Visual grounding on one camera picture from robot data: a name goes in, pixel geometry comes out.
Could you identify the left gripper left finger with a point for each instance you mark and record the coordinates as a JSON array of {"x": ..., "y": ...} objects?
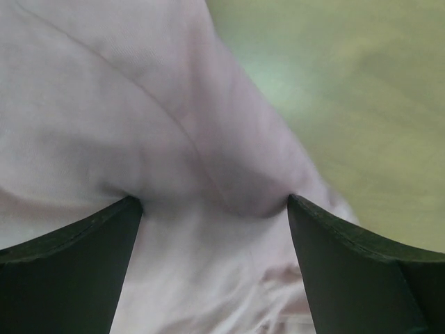
[{"x": 70, "y": 280}]

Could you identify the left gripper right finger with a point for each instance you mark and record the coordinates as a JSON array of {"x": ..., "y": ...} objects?
[{"x": 358, "y": 282}]

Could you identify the dusty pink t shirt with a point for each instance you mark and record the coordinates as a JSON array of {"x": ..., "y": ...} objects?
[{"x": 106, "y": 99}]

